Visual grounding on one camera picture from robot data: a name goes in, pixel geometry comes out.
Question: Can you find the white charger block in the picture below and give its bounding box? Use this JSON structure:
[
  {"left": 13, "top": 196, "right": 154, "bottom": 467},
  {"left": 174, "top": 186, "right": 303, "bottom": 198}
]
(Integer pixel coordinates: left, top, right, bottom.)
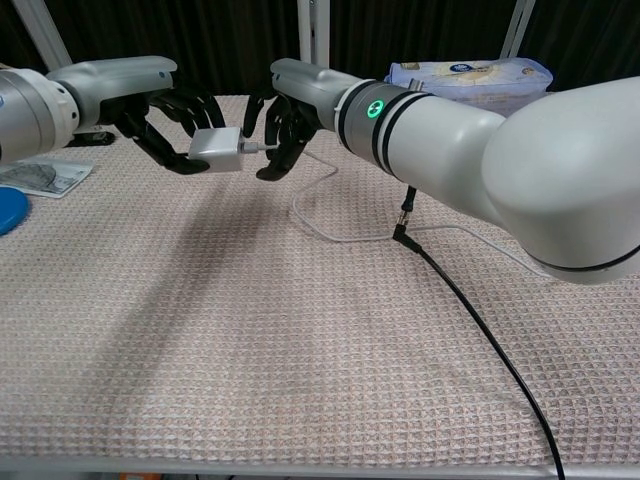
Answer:
[{"left": 188, "top": 127, "right": 244, "bottom": 173}]

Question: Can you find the beige waffle tablecloth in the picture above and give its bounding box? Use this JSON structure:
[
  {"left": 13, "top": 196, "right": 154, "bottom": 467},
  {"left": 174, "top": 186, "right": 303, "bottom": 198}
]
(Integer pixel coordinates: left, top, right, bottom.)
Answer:
[{"left": 0, "top": 92, "right": 640, "bottom": 469}]

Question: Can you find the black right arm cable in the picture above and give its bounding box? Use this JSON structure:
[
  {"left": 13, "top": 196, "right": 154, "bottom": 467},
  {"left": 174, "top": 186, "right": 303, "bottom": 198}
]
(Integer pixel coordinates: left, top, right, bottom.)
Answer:
[{"left": 392, "top": 184, "right": 567, "bottom": 480}]

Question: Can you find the dark pleated curtain panel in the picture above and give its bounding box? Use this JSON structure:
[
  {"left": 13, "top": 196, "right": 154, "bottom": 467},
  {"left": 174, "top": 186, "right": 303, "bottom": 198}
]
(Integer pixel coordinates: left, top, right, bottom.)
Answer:
[
  {"left": 519, "top": 0, "right": 640, "bottom": 94},
  {"left": 327, "top": 0, "right": 517, "bottom": 94},
  {"left": 47, "top": 0, "right": 301, "bottom": 97},
  {"left": 0, "top": 0, "right": 51, "bottom": 71}
]

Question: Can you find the blue round disc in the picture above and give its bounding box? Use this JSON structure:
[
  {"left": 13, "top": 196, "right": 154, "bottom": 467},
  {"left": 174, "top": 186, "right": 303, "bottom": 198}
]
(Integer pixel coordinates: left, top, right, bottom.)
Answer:
[{"left": 0, "top": 184, "right": 30, "bottom": 236}]

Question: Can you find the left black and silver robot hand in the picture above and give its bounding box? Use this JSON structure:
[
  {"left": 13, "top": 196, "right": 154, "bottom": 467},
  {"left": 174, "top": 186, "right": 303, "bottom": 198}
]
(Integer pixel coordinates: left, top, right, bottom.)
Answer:
[{"left": 47, "top": 55, "right": 226, "bottom": 176}]

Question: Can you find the pale blue tissue pack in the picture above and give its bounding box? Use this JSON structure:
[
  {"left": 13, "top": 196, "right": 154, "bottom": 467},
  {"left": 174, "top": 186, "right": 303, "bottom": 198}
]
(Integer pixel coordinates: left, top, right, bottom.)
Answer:
[{"left": 384, "top": 58, "right": 555, "bottom": 117}]

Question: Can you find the white metal frame post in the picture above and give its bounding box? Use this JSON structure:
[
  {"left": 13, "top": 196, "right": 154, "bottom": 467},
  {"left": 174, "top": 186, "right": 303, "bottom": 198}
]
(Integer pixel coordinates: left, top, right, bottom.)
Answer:
[
  {"left": 297, "top": 0, "right": 332, "bottom": 69},
  {"left": 499, "top": 0, "right": 535, "bottom": 59},
  {"left": 17, "top": 0, "right": 74, "bottom": 72}
]

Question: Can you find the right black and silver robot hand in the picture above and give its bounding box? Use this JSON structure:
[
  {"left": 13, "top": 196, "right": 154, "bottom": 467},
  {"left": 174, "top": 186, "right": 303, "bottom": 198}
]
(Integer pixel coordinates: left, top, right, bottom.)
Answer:
[{"left": 243, "top": 58, "right": 366, "bottom": 182}]

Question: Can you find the clear packet with printed card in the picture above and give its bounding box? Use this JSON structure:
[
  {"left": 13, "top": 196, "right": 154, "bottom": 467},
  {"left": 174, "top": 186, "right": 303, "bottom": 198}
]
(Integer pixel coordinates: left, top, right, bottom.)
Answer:
[{"left": 0, "top": 158, "right": 95, "bottom": 200}]

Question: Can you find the white usb cable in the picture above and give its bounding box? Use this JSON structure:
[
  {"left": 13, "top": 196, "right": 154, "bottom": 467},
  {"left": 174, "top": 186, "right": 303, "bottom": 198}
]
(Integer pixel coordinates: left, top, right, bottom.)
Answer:
[{"left": 238, "top": 142, "right": 557, "bottom": 279}]

